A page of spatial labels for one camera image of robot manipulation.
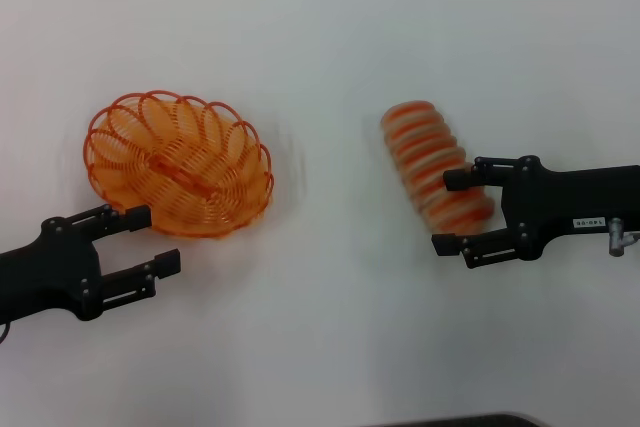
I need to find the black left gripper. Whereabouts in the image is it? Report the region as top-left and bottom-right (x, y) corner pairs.
(0, 203), (182, 324)

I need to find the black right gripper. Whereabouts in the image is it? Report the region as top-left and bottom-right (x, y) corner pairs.
(431, 155), (640, 270)

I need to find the orange striped bread roll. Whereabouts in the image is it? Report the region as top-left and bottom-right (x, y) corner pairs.
(379, 98), (498, 238)

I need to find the orange wire basket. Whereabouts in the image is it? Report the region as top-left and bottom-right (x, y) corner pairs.
(83, 89), (277, 241)

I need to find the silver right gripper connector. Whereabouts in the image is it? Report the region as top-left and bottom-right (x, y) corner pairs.
(606, 216), (640, 258)

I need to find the dark rounded edge object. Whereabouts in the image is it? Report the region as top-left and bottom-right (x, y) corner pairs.
(368, 411), (547, 427)

